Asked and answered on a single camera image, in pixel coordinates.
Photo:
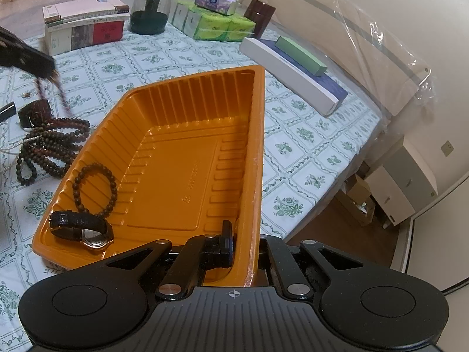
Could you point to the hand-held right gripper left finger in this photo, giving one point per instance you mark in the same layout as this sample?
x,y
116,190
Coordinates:
x,y
220,249

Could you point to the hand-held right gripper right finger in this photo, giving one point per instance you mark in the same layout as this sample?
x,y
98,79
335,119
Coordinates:
x,y
273,253

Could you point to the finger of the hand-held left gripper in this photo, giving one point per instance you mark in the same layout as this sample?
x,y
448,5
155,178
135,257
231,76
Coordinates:
x,y
25,57

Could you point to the orange plastic tray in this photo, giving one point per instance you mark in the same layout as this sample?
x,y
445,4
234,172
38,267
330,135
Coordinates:
x,y
176,161

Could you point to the small black object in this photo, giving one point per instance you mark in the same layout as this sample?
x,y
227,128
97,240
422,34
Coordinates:
x,y
6,112

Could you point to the pale cover book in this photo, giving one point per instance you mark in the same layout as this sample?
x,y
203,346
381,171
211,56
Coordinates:
x,y
80,7

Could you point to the green edged book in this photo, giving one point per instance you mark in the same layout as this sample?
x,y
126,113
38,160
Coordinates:
x,y
91,17

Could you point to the white and red box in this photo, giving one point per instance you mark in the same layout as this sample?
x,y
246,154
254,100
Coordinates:
x,y
102,31

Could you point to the cardboard box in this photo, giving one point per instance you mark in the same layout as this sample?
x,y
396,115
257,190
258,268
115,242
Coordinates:
x,y
357,194

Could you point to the floral bed sheet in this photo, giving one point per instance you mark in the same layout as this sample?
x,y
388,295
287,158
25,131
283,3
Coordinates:
x,y
300,146

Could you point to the dark green glass jar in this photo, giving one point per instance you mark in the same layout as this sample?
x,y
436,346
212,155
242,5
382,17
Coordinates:
x,y
150,14

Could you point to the white nightstand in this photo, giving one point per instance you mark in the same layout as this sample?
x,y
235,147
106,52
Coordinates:
x,y
403,183

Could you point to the long white and blue box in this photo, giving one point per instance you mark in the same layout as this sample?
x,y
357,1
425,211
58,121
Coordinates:
x,y
285,71

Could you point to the green tissue pack bundle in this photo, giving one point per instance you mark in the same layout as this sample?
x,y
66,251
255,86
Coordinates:
x,y
212,25

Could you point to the purple tissue pack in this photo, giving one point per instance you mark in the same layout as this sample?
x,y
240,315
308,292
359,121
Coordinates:
x,y
216,2

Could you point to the long green box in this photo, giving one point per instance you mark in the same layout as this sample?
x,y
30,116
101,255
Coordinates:
x,y
300,55

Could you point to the clear plastic film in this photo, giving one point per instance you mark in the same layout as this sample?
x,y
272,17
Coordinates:
x,y
384,44

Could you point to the wall socket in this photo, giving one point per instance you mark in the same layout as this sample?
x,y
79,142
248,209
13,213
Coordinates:
x,y
447,148

